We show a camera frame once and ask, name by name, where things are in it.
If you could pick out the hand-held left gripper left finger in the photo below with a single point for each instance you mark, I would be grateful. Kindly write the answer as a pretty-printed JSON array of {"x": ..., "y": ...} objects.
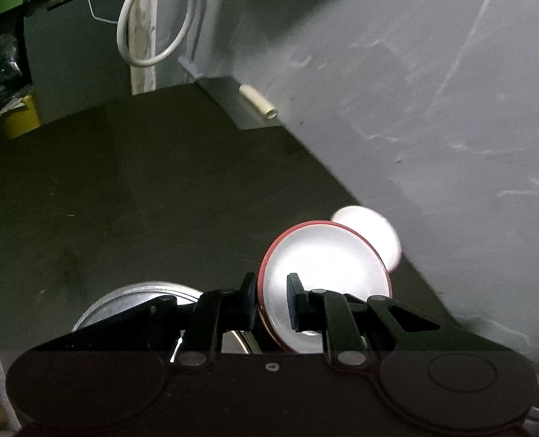
[{"x": 249, "y": 302}]

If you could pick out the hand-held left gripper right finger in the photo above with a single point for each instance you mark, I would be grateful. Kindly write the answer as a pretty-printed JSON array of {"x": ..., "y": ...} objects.
[{"x": 295, "y": 302}]

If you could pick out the pale door frame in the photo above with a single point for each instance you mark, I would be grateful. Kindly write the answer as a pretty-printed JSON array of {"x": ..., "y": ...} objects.
[{"x": 143, "y": 73}]

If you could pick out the stainless steel plate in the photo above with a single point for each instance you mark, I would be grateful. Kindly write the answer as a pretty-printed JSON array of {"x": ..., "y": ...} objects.
[{"x": 128, "y": 296}]

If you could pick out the yellow bin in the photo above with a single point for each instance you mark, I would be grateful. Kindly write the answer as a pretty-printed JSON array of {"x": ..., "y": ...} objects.
[{"x": 21, "y": 116}]

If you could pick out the grey cabinet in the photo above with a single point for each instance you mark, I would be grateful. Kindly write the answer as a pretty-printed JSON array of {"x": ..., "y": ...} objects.
[{"x": 78, "y": 63}]

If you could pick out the black garbage bag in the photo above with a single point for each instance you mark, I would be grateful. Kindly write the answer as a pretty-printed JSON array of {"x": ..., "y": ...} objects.
[{"x": 5, "y": 63}]

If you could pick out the white ceramic bowl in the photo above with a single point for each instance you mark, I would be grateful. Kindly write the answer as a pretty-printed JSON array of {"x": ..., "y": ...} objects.
[
  {"x": 324, "y": 255},
  {"x": 369, "y": 223}
]

